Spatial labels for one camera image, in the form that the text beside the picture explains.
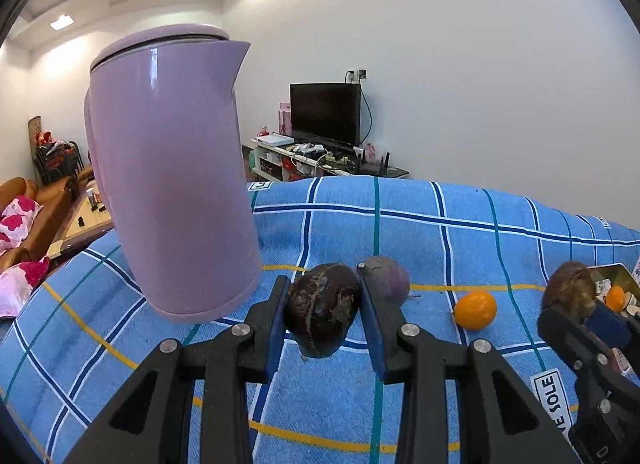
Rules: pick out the blue plaid blanket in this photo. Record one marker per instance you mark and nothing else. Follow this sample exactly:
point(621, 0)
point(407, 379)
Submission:
point(450, 254)

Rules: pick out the stacked dark chairs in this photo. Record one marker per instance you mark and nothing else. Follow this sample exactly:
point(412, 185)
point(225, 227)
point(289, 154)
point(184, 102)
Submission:
point(55, 163)

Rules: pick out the white wall socket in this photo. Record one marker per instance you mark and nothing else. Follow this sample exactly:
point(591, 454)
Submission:
point(356, 74)

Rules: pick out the black wifi router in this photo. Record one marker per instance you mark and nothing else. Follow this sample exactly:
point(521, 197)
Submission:
point(372, 168)

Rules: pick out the brown leather sofa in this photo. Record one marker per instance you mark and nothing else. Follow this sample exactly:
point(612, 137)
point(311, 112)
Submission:
point(15, 189)

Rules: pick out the dark brown round root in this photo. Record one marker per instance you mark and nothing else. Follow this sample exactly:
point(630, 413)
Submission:
point(320, 314)

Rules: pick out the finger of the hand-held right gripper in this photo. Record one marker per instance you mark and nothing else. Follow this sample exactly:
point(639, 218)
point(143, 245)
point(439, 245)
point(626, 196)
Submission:
point(607, 321)
point(565, 339)

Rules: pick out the purple electric kettle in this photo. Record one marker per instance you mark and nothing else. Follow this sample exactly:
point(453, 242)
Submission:
point(170, 168)

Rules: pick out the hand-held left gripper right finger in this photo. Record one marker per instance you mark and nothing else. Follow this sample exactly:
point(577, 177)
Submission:
point(372, 329)

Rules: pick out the round purple fruit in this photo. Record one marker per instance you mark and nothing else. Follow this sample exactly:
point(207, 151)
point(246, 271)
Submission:
point(392, 279)

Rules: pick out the black television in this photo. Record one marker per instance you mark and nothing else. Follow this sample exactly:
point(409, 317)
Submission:
point(325, 111)

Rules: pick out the square ceiling light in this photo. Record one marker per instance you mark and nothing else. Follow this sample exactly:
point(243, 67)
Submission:
point(61, 21)

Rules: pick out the oval orange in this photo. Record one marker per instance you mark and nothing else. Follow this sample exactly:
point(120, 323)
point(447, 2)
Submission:
point(615, 297)

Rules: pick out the wooden coffee table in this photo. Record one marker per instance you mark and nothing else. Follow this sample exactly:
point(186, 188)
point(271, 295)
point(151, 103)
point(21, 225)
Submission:
point(80, 229)

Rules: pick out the pink tall box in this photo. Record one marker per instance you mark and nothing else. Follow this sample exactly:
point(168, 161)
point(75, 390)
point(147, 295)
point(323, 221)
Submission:
point(285, 118)

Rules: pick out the large orange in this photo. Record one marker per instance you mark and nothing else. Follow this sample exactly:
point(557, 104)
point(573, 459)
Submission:
point(475, 310)

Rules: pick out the white flat box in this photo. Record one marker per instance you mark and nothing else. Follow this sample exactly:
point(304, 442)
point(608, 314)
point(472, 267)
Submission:
point(274, 139)

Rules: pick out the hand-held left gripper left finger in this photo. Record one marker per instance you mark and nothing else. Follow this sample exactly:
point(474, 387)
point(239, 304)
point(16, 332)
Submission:
point(277, 324)

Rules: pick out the white TV stand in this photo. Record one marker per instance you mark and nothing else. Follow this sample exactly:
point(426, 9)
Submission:
point(265, 158)

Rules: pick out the brown taro chunk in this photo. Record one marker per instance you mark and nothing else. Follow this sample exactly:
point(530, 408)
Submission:
point(567, 286)

